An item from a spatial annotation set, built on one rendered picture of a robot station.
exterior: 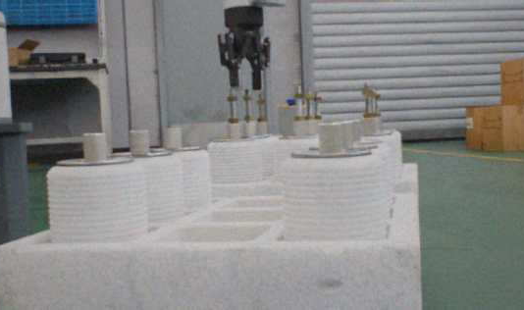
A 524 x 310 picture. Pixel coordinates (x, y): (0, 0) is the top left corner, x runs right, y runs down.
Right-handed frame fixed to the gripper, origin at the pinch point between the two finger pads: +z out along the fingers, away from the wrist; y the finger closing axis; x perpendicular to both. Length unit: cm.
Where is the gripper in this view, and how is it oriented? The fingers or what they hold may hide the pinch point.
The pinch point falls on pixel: (246, 83)
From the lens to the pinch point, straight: 136.9
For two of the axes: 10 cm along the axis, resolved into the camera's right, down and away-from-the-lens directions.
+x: 8.1, -0.1, -5.9
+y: -5.9, 0.7, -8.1
